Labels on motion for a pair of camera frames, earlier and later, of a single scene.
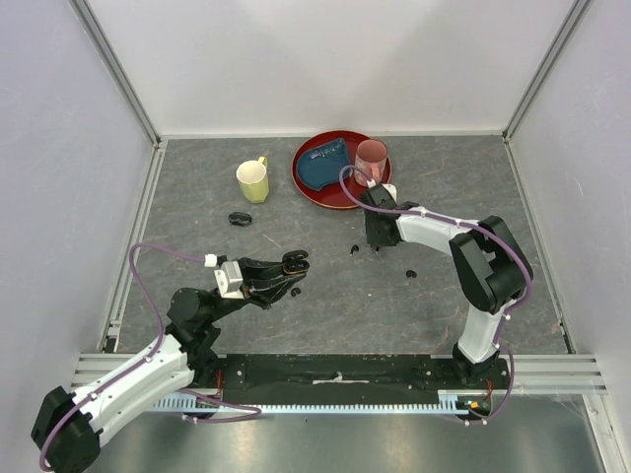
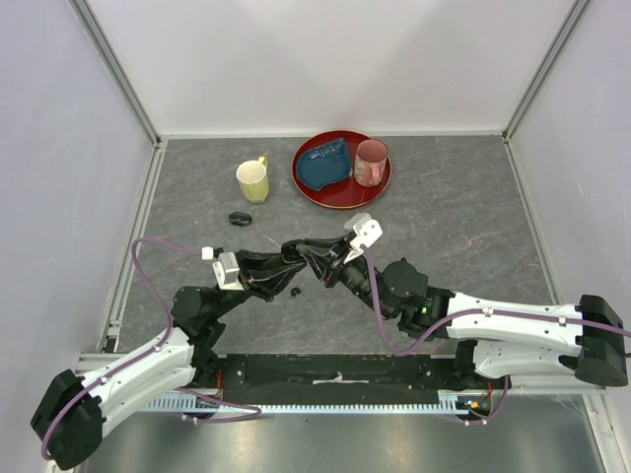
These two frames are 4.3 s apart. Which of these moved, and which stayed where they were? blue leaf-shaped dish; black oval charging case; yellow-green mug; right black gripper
Moved: right black gripper
Stayed: black oval charging case; yellow-green mug; blue leaf-shaped dish
